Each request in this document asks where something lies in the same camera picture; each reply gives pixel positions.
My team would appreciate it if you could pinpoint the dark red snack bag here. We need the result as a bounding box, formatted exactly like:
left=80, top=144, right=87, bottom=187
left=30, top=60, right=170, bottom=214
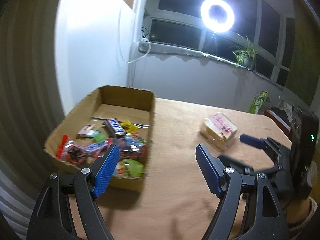
left=55, top=134, right=94, bottom=165

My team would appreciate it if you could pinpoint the large Snickers bar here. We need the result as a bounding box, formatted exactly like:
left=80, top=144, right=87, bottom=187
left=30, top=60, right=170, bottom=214
left=85, top=141, right=110, bottom=158

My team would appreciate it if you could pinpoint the green lid jelly cup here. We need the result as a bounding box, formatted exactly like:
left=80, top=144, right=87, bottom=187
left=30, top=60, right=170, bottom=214
left=113, top=159, right=144, bottom=178

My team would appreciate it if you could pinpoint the yellow candy packet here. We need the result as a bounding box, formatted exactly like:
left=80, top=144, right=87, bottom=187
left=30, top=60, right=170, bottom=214
left=120, top=120, right=139, bottom=133

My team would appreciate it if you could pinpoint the small Snickers bar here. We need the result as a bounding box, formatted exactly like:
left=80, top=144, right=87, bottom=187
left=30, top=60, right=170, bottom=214
left=103, top=118, right=126, bottom=138

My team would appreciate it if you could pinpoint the teal candy packet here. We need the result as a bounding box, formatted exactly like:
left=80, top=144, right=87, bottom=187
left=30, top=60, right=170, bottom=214
left=89, top=130, right=109, bottom=143

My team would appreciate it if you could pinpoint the small red candy packet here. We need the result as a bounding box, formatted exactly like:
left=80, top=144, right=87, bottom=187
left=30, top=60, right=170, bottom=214
left=77, top=124, right=94, bottom=138

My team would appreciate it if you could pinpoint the person's right hand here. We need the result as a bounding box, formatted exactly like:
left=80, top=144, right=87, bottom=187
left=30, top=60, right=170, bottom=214
left=283, top=197, right=310, bottom=225

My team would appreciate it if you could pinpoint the packaged sandwich bread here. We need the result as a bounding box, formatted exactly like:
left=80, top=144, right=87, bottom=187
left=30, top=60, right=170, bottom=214
left=200, top=112, right=238, bottom=153

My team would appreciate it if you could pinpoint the green snack bag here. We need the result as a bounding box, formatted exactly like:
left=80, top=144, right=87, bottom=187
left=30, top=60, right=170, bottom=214
left=248, top=90, right=268, bottom=114

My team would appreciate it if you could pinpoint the lace covered side table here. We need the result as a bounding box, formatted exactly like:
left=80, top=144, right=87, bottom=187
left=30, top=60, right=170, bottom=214
left=259, top=101, right=293, bottom=139

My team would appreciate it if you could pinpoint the potted spider plant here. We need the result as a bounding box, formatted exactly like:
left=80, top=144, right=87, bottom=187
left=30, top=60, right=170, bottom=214
left=232, top=36, right=261, bottom=69

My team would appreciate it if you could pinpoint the brown cardboard box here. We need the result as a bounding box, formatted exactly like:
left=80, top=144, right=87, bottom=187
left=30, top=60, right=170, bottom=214
left=43, top=86, right=156, bottom=193

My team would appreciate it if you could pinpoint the grey window sill cloth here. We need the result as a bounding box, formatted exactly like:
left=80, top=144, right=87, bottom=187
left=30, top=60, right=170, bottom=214
left=138, top=41, right=254, bottom=69

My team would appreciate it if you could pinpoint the white ring light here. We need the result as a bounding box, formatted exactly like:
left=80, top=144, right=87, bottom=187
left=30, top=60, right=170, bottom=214
left=200, top=0, right=235, bottom=33

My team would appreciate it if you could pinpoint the white cable on wall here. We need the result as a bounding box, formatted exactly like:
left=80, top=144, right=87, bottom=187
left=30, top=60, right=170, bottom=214
left=117, top=0, right=151, bottom=64

